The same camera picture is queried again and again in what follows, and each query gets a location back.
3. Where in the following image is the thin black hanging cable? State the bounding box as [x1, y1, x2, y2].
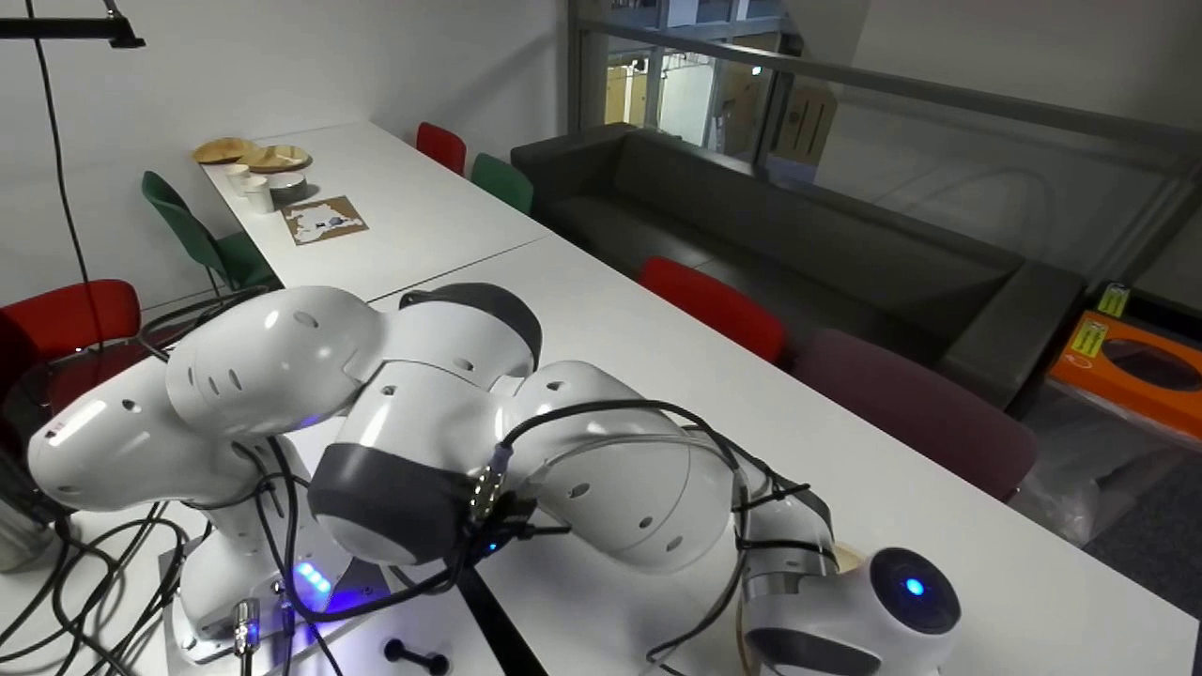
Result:
[20, 0, 105, 291]

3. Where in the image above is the small dark flat object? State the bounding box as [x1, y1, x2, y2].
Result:
[263, 172, 321, 215]

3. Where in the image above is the yellow sign board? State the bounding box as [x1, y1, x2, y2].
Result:
[763, 75, 846, 172]

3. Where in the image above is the metal and glass railing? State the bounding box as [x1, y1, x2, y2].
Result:
[567, 0, 1202, 301]

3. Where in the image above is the crumpled grey plastic sheet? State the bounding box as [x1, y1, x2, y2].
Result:
[1010, 411, 1202, 545]

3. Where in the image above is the grey metal robot base plate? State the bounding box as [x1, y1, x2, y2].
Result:
[162, 547, 393, 669]

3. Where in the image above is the green chair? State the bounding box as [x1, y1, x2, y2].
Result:
[135, 168, 281, 301]
[465, 150, 542, 217]

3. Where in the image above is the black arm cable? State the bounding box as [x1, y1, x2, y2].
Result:
[488, 395, 838, 669]

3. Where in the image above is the brown wooden plate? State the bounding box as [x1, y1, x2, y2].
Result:
[241, 138, 319, 182]
[186, 130, 263, 168]

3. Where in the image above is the red chair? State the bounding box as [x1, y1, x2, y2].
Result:
[408, 117, 469, 177]
[632, 252, 795, 367]
[0, 276, 146, 425]

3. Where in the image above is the orange box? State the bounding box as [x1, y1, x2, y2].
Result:
[1043, 308, 1202, 447]

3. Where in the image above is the black dumbbell-shaped tool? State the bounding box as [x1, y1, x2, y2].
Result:
[379, 631, 454, 676]

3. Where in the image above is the white cup stack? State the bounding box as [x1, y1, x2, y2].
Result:
[222, 160, 279, 217]

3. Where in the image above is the dark grey sofa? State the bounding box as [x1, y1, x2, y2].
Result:
[510, 122, 1090, 415]

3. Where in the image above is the black floor cable bundle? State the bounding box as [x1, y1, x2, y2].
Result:
[0, 491, 315, 676]

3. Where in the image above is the black overhead bar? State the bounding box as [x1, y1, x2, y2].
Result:
[0, 10, 150, 52]

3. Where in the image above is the black box with green label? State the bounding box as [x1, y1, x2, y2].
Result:
[1093, 282, 1138, 323]

